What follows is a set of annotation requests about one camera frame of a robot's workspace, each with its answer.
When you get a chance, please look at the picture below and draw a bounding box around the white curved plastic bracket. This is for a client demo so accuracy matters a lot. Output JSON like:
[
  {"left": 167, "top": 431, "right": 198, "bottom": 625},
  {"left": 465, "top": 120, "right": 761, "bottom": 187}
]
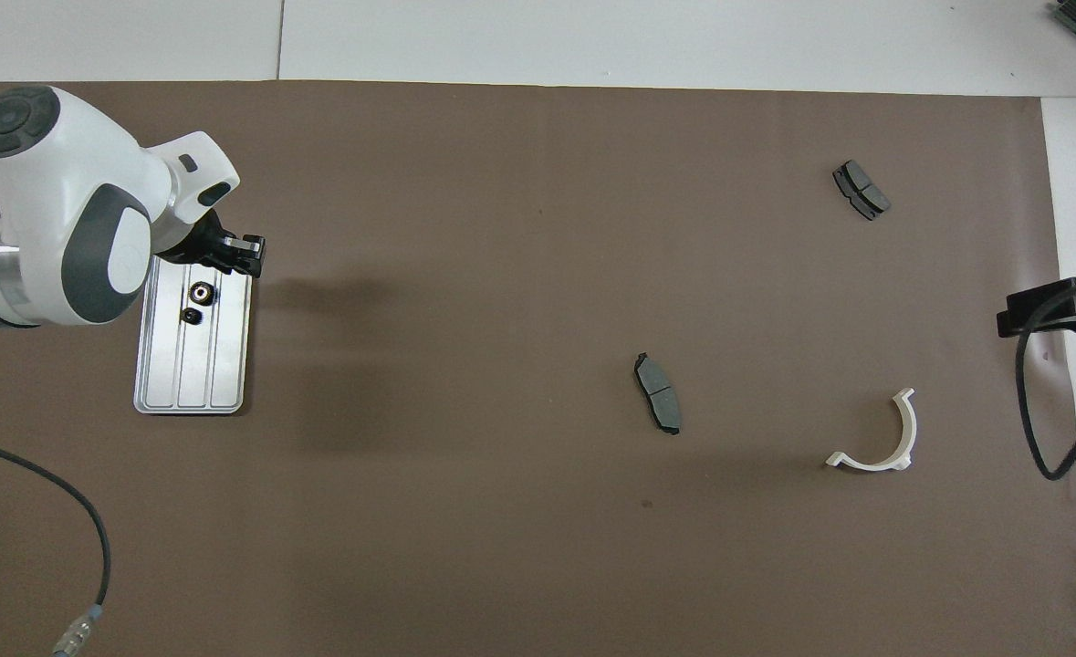
[{"left": 825, "top": 387, "right": 918, "bottom": 474}]

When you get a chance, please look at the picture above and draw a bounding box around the brown table mat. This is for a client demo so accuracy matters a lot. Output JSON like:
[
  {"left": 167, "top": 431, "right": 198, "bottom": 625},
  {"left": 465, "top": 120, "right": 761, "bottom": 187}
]
[{"left": 0, "top": 80, "right": 1076, "bottom": 657}]

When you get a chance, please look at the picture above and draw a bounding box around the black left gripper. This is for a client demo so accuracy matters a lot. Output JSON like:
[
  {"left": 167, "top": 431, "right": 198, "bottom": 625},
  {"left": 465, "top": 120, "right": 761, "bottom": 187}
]
[{"left": 159, "top": 210, "right": 266, "bottom": 277}]

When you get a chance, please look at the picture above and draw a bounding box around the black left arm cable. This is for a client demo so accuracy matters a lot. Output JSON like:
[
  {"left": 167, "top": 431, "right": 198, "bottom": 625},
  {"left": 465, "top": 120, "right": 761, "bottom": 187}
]
[{"left": 0, "top": 433, "right": 111, "bottom": 657}]

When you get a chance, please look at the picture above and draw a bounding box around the grey brake pad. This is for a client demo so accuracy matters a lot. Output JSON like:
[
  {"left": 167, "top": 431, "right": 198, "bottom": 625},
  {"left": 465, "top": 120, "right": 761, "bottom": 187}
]
[
  {"left": 832, "top": 160, "right": 893, "bottom": 222},
  {"left": 633, "top": 352, "right": 684, "bottom": 436}
]

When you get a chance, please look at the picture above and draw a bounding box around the silver metal tray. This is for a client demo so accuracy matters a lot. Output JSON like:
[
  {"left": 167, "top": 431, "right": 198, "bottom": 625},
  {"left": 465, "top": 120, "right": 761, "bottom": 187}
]
[{"left": 133, "top": 251, "right": 256, "bottom": 416}]

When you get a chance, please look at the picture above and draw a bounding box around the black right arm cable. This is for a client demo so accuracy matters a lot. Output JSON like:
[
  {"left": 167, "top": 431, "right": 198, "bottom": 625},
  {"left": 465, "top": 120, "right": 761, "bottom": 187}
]
[{"left": 1017, "top": 283, "right": 1076, "bottom": 482}]

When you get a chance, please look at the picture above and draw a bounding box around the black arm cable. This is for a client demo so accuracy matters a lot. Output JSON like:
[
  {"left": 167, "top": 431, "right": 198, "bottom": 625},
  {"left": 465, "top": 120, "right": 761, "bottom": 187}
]
[
  {"left": 1017, "top": 283, "right": 1076, "bottom": 482},
  {"left": 0, "top": 433, "right": 111, "bottom": 657}
]

